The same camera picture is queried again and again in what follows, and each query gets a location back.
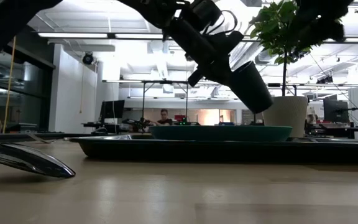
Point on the dark cup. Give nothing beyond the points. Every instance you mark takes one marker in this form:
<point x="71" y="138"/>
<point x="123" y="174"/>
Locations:
<point x="252" y="88"/>

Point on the teal plate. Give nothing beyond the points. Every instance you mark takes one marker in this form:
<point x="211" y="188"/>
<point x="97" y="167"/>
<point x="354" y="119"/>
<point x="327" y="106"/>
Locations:
<point x="219" y="133"/>

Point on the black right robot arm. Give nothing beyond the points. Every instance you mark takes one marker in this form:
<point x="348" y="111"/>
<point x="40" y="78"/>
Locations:
<point x="322" y="18"/>

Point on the black tray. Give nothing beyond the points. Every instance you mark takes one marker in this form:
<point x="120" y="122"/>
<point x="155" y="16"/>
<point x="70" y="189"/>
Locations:
<point x="197" y="152"/>

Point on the green leafy plant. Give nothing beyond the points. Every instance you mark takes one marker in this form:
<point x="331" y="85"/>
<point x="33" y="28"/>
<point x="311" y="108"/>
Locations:
<point x="275" y="25"/>

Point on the person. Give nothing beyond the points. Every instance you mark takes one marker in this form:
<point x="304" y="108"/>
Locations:
<point x="164" y="118"/>

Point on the ceiling light strip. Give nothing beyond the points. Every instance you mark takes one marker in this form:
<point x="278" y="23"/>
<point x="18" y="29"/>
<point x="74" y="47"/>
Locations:
<point x="138" y="36"/>
<point x="73" y="35"/>

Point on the white plant pot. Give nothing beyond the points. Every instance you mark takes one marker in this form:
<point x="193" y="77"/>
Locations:
<point x="286" y="115"/>

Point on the computer monitor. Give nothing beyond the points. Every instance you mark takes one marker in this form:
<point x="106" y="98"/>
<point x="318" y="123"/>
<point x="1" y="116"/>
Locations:
<point x="112" y="109"/>
<point x="336" y="111"/>

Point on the black ceiling spotlight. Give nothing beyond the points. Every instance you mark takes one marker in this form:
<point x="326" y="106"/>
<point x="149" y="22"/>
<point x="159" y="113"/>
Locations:
<point x="88" y="58"/>

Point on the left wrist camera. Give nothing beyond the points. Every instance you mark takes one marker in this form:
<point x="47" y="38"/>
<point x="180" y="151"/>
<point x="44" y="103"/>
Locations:
<point x="204" y="11"/>

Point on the black stand frame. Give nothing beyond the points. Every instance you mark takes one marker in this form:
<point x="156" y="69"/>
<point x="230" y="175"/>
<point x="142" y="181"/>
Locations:
<point x="143" y="99"/>

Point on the black table edge rail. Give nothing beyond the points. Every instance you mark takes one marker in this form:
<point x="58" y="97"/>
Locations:
<point x="57" y="136"/>

